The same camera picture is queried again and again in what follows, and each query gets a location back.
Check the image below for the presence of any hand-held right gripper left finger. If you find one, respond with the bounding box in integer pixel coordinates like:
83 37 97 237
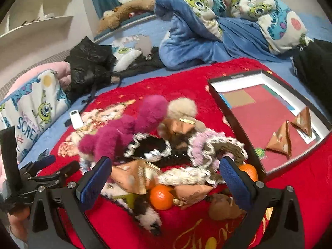
27 156 112 249

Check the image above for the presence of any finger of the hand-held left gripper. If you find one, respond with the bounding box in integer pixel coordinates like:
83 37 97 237
18 155 57 177
27 161 81 190

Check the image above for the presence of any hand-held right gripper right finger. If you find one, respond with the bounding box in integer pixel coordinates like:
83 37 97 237
219 156 305 249

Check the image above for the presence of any orange mandarin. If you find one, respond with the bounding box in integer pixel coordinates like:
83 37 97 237
149 185 174 210
239 164 259 182

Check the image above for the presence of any brown scrunchie with white trim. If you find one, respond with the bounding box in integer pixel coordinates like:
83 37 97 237
200 136 248 172

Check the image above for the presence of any brown triangular packet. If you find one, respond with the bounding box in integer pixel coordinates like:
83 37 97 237
158 118 198 140
290 106 313 138
111 159 156 195
266 121 292 159
172 184 216 209

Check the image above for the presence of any white fluffy scrunchie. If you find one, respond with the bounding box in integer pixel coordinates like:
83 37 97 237
158 167 223 187

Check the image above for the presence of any pink scrunchie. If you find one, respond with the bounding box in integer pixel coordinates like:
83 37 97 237
188 130 216 161

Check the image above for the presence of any black and white fuzzy scrunchie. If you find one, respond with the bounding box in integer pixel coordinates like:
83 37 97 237
101 187 162 235

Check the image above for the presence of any magenta plush toy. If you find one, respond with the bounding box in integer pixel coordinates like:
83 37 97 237
78 95 169 161

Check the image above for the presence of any black scrunchie with white trim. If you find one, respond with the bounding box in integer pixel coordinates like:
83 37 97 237
124 132 192 166

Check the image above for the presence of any black box with white interior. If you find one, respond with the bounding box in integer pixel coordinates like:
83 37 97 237
207 70 332 174

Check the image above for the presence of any beige fluffy pompom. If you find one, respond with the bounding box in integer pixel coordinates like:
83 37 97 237
167 97 198 122

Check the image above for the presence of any person's left hand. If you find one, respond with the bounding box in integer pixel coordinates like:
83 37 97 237
7 207 31 240

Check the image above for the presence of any white remote control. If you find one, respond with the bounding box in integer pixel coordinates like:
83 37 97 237
70 110 84 129

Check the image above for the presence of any large cartoon printed pillow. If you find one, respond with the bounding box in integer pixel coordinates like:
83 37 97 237
0 69 70 159

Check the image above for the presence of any pink cloth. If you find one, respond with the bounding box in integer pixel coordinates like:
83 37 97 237
0 62 70 101

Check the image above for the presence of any black puffer jacket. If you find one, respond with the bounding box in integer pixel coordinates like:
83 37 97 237
63 37 122 101

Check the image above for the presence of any red printed blanket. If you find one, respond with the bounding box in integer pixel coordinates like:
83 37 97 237
19 57 332 249

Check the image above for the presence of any small cartoon printed pillow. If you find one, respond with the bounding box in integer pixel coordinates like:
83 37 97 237
111 45 143 72

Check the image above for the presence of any dark cloth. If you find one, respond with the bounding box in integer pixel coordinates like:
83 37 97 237
122 48 164 77

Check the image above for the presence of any white shelf unit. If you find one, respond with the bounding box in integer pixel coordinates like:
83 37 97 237
0 0 78 47

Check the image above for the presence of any black garment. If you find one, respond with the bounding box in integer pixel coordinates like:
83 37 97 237
292 38 332 96

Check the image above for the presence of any blue blanket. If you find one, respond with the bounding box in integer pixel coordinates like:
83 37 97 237
219 18 288 63

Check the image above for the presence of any brown plush toy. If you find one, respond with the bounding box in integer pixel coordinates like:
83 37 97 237
97 0 159 32

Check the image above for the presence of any cartoon printed quilt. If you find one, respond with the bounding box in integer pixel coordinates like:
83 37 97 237
156 0 313 70

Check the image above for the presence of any grey bed rail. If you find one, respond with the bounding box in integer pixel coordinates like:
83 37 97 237
93 13 156 42

